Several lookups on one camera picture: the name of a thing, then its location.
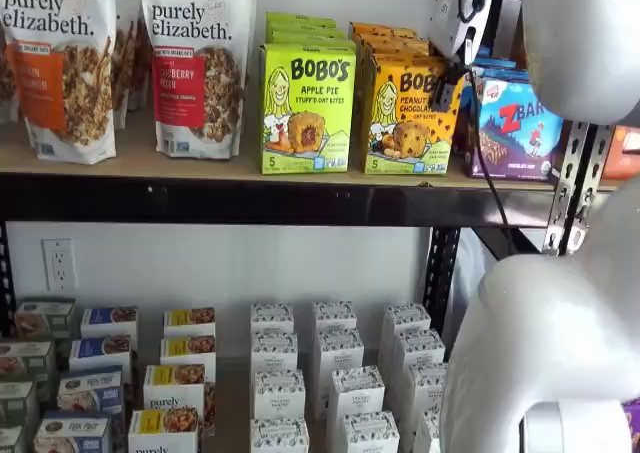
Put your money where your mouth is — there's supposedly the green granola box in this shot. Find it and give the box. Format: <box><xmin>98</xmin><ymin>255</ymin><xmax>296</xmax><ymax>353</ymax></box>
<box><xmin>0</xmin><ymin>340</ymin><xmax>57</xmax><ymax>385</ymax></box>
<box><xmin>13</xmin><ymin>297</ymin><xmax>77</xmax><ymax>342</ymax></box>
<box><xmin>0</xmin><ymin>425</ymin><xmax>26</xmax><ymax>453</ymax></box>
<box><xmin>0</xmin><ymin>380</ymin><xmax>40</xmax><ymax>427</ymax></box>

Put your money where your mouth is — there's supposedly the granola bag red label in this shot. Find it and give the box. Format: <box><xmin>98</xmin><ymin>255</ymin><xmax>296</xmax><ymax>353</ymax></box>
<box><xmin>139</xmin><ymin>0</ymin><xmax>258</xmax><ymax>161</ymax></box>

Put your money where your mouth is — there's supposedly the white patterned carton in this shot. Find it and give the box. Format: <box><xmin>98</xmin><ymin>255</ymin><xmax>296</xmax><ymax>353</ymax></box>
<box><xmin>381</xmin><ymin>303</ymin><xmax>432</xmax><ymax>339</ymax></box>
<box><xmin>414</xmin><ymin>409</ymin><xmax>443</xmax><ymax>453</ymax></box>
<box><xmin>312</xmin><ymin>300</ymin><xmax>358</xmax><ymax>334</ymax></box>
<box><xmin>249</xmin><ymin>301</ymin><xmax>296</xmax><ymax>336</ymax></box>
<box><xmin>406</xmin><ymin>362</ymin><xmax>450</xmax><ymax>417</ymax></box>
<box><xmin>249</xmin><ymin>416</ymin><xmax>311</xmax><ymax>453</ymax></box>
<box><xmin>341</xmin><ymin>411</ymin><xmax>401</xmax><ymax>453</ymax></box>
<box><xmin>253</xmin><ymin>369</ymin><xmax>307</xmax><ymax>421</ymax></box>
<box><xmin>250</xmin><ymin>331</ymin><xmax>300</xmax><ymax>374</ymax></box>
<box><xmin>315</xmin><ymin>328</ymin><xmax>366</xmax><ymax>374</ymax></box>
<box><xmin>326</xmin><ymin>365</ymin><xmax>387</xmax><ymax>419</ymax></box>
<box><xmin>394</xmin><ymin>328</ymin><xmax>447</xmax><ymax>370</ymax></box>

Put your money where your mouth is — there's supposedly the white plastic sheet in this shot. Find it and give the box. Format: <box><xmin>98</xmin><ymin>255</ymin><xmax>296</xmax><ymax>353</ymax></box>
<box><xmin>446</xmin><ymin>227</ymin><xmax>502</xmax><ymax>327</ymax></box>

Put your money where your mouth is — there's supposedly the blue purple Zbar box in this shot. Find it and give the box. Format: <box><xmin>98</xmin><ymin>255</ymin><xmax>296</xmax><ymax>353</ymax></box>
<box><xmin>458</xmin><ymin>68</ymin><xmax>567</xmax><ymax>181</ymax></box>
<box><xmin>471</xmin><ymin>56</ymin><xmax>518</xmax><ymax>73</ymax></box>

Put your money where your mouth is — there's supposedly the white granola bag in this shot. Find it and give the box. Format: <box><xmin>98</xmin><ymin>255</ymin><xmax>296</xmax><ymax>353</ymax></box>
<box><xmin>113</xmin><ymin>0</ymin><xmax>142</xmax><ymax>130</ymax></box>
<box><xmin>127</xmin><ymin>17</ymin><xmax>154</xmax><ymax>113</ymax></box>

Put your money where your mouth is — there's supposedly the black metal shelf beam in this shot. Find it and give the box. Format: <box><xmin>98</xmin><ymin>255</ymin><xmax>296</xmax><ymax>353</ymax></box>
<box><xmin>0</xmin><ymin>171</ymin><xmax>551</xmax><ymax>230</ymax></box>

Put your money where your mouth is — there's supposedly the purple snack box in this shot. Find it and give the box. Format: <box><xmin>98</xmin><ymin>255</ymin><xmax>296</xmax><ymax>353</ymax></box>
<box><xmin>621</xmin><ymin>397</ymin><xmax>640</xmax><ymax>453</ymax></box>

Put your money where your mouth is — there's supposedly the blue label oatmeal box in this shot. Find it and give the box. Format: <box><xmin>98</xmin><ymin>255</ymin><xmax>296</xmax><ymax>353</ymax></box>
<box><xmin>56</xmin><ymin>366</ymin><xmax>125</xmax><ymax>415</ymax></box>
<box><xmin>80</xmin><ymin>306</ymin><xmax>139</xmax><ymax>345</ymax></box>
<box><xmin>33</xmin><ymin>411</ymin><xmax>114</xmax><ymax>453</ymax></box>
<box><xmin>69</xmin><ymin>334</ymin><xmax>133</xmax><ymax>374</ymax></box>

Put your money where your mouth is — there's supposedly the granola bag orange label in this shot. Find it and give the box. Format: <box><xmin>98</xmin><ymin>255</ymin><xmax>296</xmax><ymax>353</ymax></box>
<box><xmin>0</xmin><ymin>0</ymin><xmax>118</xmax><ymax>167</ymax></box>

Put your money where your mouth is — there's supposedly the white wall power outlet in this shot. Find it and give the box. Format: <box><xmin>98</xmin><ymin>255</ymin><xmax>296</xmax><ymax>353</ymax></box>
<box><xmin>41</xmin><ymin>237</ymin><xmax>77</xmax><ymax>292</ymax></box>

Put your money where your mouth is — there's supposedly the yellow label granola box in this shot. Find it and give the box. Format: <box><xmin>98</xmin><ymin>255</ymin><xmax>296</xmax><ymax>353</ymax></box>
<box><xmin>143</xmin><ymin>363</ymin><xmax>217</xmax><ymax>424</ymax></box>
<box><xmin>162</xmin><ymin>306</ymin><xmax>218</xmax><ymax>339</ymax></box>
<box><xmin>127</xmin><ymin>407</ymin><xmax>202</xmax><ymax>453</ymax></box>
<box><xmin>159</xmin><ymin>334</ymin><xmax>218</xmax><ymax>374</ymax></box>

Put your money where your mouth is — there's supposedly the wooden shelf board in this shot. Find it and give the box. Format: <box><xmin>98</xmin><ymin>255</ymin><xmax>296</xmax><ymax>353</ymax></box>
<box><xmin>0</xmin><ymin>292</ymin><xmax>451</xmax><ymax>453</ymax></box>
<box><xmin>0</xmin><ymin>105</ymin><xmax>616</xmax><ymax>193</ymax></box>

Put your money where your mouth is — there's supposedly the black rack side brace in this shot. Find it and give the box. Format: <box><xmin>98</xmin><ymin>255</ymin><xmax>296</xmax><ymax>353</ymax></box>
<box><xmin>473</xmin><ymin>226</ymin><xmax>547</xmax><ymax>262</ymax></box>

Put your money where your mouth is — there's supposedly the green Bobo's apple pie box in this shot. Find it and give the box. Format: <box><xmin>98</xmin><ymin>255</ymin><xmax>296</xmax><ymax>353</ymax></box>
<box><xmin>264</xmin><ymin>11</ymin><xmax>338</xmax><ymax>25</ymax></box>
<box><xmin>257</xmin><ymin>42</ymin><xmax>358</xmax><ymax>176</ymax></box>
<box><xmin>264</xmin><ymin>27</ymin><xmax>350</xmax><ymax>47</ymax></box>
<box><xmin>264</xmin><ymin>19</ymin><xmax>346</xmax><ymax>34</ymax></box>

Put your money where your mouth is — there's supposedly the black perforated metal upright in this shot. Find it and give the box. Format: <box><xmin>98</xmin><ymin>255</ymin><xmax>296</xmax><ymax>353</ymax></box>
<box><xmin>0</xmin><ymin>221</ymin><xmax>16</xmax><ymax>337</ymax></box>
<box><xmin>428</xmin><ymin>226</ymin><xmax>463</xmax><ymax>340</ymax></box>

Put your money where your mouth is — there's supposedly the orange Bobo's peanut butter box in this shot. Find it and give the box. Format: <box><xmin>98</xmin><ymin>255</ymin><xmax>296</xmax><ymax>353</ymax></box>
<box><xmin>357</xmin><ymin>31</ymin><xmax>434</xmax><ymax>50</ymax></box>
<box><xmin>349</xmin><ymin>21</ymin><xmax>419</xmax><ymax>40</ymax></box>
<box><xmin>363</xmin><ymin>53</ymin><xmax>466</xmax><ymax>177</ymax></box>
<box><xmin>365</xmin><ymin>39</ymin><xmax>446</xmax><ymax>60</ymax></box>

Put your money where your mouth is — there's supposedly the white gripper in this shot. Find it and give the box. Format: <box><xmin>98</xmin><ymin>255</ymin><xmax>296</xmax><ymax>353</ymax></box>
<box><xmin>431</xmin><ymin>0</ymin><xmax>497</xmax><ymax>113</ymax></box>

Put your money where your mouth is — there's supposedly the grey perforated metal upright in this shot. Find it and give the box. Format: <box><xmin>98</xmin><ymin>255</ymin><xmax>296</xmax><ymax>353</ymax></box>
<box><xmin>543</xmin><ymin>119</ymin><xmax>617</xmax><ymax>255</ymax></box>

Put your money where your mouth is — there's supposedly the plain orange box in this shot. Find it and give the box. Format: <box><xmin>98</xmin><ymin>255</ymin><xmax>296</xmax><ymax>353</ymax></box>
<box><xmin>601</xmin><ymin>124</ymin><xmax>640</xmax><ymax>181</ymax></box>

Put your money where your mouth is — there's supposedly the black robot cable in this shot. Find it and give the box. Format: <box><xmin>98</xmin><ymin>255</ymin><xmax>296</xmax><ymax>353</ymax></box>
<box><xmin>457</xmin><ymin>0</ymin><xmax>508</xmax><ymax>227</ymax></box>

